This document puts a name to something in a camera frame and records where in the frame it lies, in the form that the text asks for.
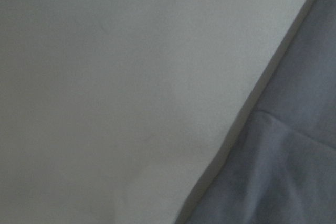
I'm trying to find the dark brown t-shirt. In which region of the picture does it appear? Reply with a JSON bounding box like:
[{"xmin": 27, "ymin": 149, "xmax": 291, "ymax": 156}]
[{"xmin": 177, "ymin": 0, "xmax": 335, "ymax": 223}]

